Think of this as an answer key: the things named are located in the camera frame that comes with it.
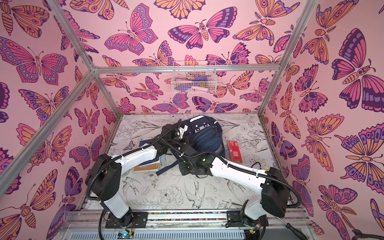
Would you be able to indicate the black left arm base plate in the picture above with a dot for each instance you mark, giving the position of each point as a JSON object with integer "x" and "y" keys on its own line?
{"x": 135, "y": 220}

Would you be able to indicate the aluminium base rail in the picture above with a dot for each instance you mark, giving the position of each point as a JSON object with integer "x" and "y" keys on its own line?
{"x": 186, "y": 225}

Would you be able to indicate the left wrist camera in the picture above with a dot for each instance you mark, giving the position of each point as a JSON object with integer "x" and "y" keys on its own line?
{"x": 181, "y": 131}

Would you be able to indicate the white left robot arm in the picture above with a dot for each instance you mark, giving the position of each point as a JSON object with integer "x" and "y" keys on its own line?
{"x": 103, "y": 182}

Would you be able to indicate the red pencil box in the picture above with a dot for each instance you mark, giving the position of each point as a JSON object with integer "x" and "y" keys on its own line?
{"x": 235, "y": 153}

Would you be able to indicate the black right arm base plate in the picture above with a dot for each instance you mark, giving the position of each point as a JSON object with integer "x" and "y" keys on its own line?
{"x": 236, "y": 219}

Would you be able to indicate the white wire wall basket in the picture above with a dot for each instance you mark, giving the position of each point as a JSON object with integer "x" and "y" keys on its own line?
{"x": 194, "y": 77}

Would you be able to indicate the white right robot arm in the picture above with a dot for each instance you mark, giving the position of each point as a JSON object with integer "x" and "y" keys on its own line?
{"x": 274, "y": 194}

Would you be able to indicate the small green circuit board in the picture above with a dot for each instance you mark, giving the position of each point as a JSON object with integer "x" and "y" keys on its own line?
{"x": 124, "y": 235}

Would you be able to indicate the black screwdriver handle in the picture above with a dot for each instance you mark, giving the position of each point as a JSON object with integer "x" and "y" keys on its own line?
{"x": 295, "y": 231}

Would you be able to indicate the brown hardcover book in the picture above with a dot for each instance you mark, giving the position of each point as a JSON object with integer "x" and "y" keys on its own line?
{"x": 154, "y": 167}

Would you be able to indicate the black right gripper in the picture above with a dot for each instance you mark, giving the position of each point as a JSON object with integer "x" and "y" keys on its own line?
{"x": 182, "y": 167}

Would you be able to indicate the navy blue student backpack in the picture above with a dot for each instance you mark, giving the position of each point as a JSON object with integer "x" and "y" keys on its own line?
{"x": 205, "y": 135}

